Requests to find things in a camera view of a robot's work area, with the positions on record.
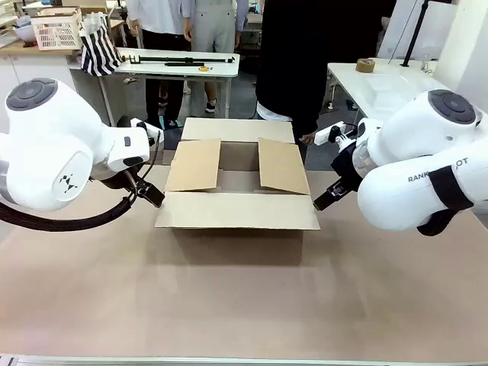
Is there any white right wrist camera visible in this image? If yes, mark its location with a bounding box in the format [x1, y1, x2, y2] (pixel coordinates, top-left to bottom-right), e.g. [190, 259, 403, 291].
[312, 120, 358, 146]

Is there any black right arm strap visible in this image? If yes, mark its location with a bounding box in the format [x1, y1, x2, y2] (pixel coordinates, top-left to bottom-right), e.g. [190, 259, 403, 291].
[417, 165, 476, 236]

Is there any white cabinet with wooden top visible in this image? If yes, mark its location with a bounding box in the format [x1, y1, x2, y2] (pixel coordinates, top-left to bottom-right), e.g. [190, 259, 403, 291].
[0, 37, 83, 129]

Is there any white plastic basket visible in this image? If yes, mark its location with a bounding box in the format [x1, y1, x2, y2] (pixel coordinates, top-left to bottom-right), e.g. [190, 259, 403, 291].
[30, 7, 84, 51]

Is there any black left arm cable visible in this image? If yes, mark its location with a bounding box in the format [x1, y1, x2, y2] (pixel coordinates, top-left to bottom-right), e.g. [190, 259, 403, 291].
[0, 129, 163, 233]

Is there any bystander in white shirt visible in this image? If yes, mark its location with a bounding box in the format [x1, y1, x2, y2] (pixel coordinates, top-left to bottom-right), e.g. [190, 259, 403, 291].
[127, 0, 191, 129]

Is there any black tripod pole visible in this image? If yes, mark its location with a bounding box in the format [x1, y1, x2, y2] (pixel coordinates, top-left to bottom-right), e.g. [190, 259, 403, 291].
[121, 54, 236, 68]

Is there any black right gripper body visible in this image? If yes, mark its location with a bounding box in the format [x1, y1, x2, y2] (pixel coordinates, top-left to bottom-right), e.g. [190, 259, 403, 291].
[330, 144, 366, 188]

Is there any white board panel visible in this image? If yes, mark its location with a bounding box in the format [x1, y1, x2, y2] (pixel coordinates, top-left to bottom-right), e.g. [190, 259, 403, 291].
[377, 0, 458, 62]

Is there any bystander in grey overalls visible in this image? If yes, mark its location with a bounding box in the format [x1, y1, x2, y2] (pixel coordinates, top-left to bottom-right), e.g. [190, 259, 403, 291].
[181, 0, 249, 114]

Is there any brown cardboard box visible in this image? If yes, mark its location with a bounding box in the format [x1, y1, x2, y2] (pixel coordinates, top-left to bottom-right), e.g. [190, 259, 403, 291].
[154, 117, 321, 232]

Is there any black stand pole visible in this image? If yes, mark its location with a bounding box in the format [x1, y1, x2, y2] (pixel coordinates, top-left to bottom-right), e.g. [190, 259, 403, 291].
[400, 0, 430, 68]

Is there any white folding table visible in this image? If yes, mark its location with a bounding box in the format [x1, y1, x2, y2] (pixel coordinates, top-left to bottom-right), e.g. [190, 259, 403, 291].
[114, 47, 241, 119]

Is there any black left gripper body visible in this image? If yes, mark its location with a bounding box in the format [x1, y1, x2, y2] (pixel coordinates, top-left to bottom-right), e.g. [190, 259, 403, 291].
[90, 166, 145, 192]

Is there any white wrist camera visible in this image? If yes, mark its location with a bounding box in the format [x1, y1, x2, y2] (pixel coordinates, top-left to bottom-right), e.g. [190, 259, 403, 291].
[312, 120, 358, 146]
[129, 117, 165, 145]

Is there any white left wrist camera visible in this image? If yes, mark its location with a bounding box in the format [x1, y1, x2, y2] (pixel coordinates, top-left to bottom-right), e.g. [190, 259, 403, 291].
[129, 117, 165, 145]

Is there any white work table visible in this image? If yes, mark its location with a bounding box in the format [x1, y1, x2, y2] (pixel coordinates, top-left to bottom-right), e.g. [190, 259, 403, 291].
[326, 59, 451, 127]

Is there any black white striped bag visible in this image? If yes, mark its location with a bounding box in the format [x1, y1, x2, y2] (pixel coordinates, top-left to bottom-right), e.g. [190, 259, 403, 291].
[79, 13, 124, 79]

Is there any person in black top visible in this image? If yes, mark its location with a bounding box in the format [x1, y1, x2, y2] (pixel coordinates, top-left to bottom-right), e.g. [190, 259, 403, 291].
[254, 0, 397, 145]

